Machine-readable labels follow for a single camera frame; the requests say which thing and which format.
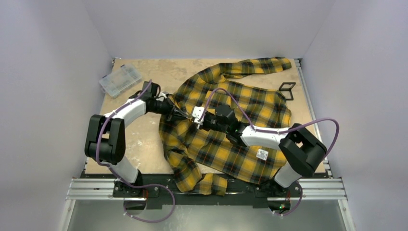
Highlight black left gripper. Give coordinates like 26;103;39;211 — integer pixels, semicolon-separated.
150;97;189;122

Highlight yellow plaid flannel shirt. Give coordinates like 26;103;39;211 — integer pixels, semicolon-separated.
158;57;292;196

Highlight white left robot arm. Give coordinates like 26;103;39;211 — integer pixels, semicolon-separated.
84;81;188;197

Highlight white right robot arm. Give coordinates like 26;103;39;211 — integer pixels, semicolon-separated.
192;105;327;196

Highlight clear plastic organizer box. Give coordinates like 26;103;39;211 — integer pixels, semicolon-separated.
99;64;142;98

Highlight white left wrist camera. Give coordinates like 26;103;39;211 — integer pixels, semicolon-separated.
156;91;169;102

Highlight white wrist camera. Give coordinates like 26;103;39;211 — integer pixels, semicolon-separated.
191;106;205;126
156;91;169;102

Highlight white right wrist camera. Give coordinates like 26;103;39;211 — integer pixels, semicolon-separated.
191;106;205;126

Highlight black rectangular frame stand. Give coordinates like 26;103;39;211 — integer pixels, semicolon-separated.
279;82;296;101

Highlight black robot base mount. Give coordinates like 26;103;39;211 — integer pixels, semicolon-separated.
83;173;303;213

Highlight aluminium rail frame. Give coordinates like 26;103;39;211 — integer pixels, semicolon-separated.
67;57;351;230

